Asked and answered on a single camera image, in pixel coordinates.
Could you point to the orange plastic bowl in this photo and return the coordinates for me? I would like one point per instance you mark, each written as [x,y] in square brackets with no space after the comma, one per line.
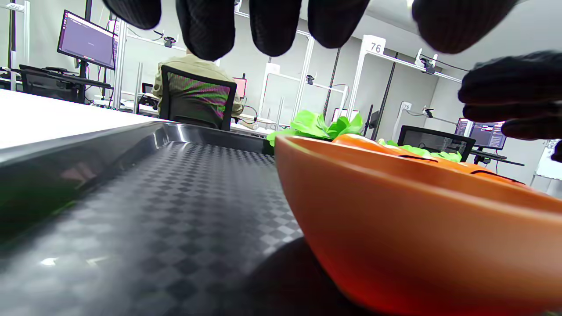
[417,241]

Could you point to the black mesh office chair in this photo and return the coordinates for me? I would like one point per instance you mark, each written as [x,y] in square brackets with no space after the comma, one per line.
[164,96]

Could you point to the black mesh chair back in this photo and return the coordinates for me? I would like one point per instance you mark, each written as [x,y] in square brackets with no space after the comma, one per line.
[434,140]

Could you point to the white number sign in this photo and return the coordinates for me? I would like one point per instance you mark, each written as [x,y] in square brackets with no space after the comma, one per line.
[375,46]

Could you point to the black plastic tray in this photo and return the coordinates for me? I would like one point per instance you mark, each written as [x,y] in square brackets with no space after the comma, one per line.
[131,210]

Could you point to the computer monitor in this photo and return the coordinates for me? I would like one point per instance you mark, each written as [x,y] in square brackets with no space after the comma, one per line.
[485,134]
[85,41]

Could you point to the small red screen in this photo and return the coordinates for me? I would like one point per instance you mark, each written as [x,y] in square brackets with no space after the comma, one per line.
[240,87]

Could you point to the aluminium frame post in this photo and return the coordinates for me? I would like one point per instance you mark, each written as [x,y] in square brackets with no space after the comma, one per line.
[119,79]

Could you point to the person's left hand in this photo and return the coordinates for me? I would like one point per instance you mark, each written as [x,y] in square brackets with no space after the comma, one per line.
[206,30]

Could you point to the black monitor stand cart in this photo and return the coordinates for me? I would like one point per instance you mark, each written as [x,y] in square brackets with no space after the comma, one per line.
[82,87]

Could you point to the black rig camera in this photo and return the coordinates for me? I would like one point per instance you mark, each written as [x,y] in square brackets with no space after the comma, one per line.
[310,80]
[428,66]
[169,42]

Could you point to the person's right hand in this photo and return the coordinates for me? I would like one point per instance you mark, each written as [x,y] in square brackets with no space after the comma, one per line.
[513,92]

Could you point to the black rubber band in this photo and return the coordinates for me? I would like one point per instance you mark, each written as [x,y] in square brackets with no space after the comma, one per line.
[417,157]
[496,176]

